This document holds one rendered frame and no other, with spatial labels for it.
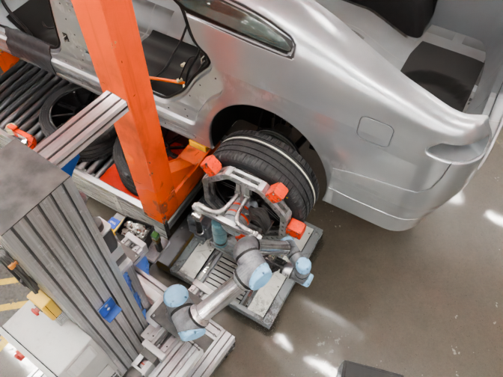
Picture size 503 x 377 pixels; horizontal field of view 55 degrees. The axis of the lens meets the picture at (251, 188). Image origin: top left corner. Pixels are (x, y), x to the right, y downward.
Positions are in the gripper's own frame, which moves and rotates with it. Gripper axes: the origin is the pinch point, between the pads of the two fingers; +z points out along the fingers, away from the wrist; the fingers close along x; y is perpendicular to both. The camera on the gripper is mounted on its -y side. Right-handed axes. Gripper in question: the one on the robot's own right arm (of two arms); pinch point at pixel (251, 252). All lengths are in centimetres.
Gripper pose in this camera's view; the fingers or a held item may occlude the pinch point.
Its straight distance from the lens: 261.3
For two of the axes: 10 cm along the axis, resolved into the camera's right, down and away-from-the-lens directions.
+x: -5.0, 7.1, -5.0
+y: 0.1, -5.7, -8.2
